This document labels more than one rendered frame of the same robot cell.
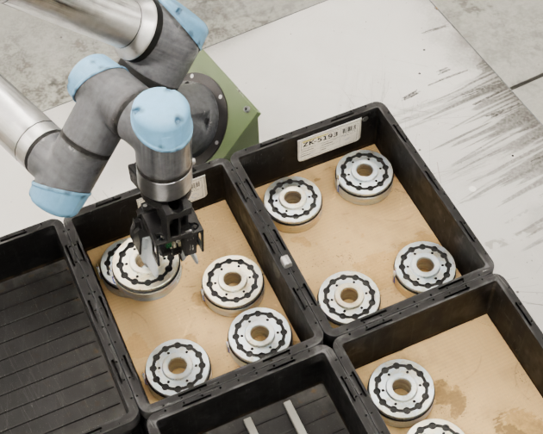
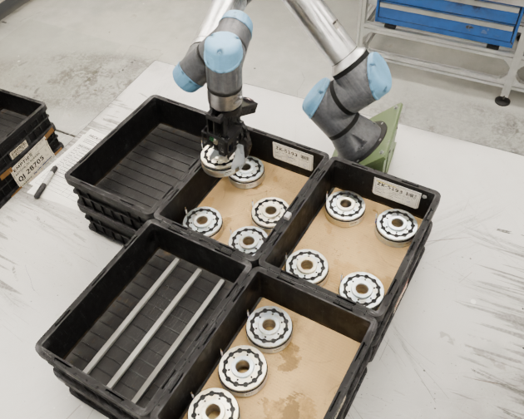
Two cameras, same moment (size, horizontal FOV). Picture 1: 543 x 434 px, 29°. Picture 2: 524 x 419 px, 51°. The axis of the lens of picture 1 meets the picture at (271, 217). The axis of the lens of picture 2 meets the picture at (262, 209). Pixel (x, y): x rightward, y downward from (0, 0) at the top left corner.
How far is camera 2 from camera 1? 0.88 m
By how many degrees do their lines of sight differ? 34
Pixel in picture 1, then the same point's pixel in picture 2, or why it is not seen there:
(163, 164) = (209, 77)
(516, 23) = not seen: outside the picture
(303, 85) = (450, 181)
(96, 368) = not seen: hidden behind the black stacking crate
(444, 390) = (292, 352)
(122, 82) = (232, 27)
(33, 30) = (418, 109)
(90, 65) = (232, 12)
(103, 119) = not seen: hidden behind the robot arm
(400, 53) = not seen: outside the picture
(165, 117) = (215, 45)
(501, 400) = (310, 388)
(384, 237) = (368, 263)
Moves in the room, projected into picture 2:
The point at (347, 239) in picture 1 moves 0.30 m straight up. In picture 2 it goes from (349, 247) to (359, 160)
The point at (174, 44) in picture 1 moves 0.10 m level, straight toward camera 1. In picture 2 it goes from (357, 81) to (333, 99)
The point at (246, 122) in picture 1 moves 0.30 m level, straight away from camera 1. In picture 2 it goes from (375, 159) to (443, 112)
